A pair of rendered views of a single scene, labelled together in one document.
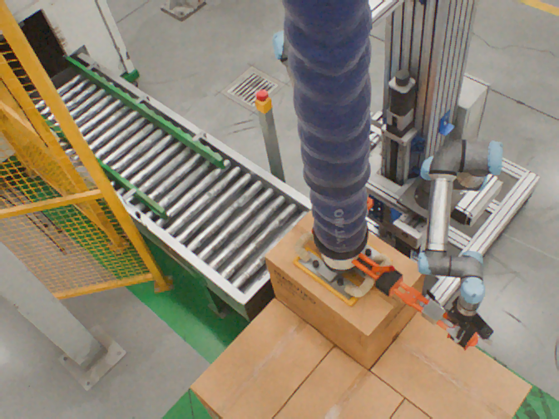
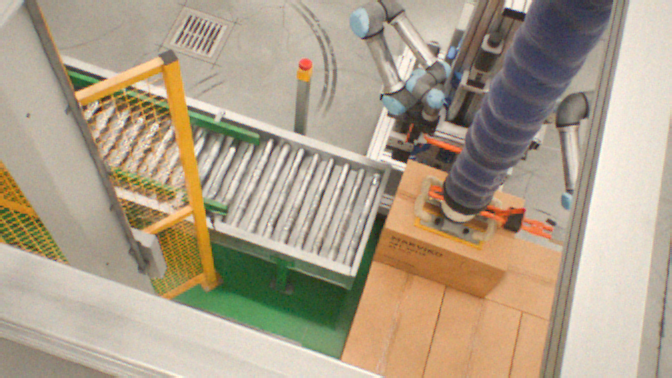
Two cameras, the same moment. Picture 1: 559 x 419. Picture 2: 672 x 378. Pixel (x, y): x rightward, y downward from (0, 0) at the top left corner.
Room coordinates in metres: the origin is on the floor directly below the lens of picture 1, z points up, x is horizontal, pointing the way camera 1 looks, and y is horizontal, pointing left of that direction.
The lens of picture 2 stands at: (0.47, 1.32, 4.01)
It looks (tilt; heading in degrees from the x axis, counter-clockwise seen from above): 62 degrees down; 318
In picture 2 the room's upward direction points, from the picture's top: 11 degrees clockwise
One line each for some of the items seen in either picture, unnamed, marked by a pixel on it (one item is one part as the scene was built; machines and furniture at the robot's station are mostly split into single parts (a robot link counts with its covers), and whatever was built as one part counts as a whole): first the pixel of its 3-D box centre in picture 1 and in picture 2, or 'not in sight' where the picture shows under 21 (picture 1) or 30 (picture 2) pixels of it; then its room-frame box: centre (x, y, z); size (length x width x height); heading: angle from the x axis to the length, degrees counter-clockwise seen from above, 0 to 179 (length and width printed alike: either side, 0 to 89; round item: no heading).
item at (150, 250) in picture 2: not in sight; (133, 248); (1.55, 1.22, 1.62); 0.20 x 0.05 x 0.30; 40
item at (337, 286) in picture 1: (328, 273); (450, 227); (1.21, -0.12, 0.97); 0.34 x 0.10 x 0.05; 38
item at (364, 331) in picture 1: (344, 283); (446, 229); (1.27, -0.20, 0.74); 0.60 x 0.40 x 0.40; 38
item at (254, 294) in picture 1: (289, 258); (371, 219); (1.56, 0.04, 0.58); 0.70 x 0.03 x 0.06; 130
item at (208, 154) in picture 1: (142, 104); (126, 89); (2.90, 0.81, 0.60); 1.60 x 0.10 x 0.09; 40
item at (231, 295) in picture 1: (111, 197); (142, 207); (2.25, 1.04, 0.50); 2.31 x 0.05 x 0.19; 40
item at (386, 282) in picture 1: (388, 280); (513, 219); (1.07, -0.35, 1.07); 0.10 x 0.08 x 0.06; 128
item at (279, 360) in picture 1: (356, 400); (469, 327); (0.84, -0.15, 0.34); 1.20 x 1.00 x 0.40; 40
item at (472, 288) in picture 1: (472, 293); not in sight; (0.82, -0.56, 1.37); 0.09 x 0.08 x 0.11; 161
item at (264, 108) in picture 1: (274, 158); (300, 120); (2.32, 0.03, 0.50); 0.07 x 0.07 x 1.00; 40
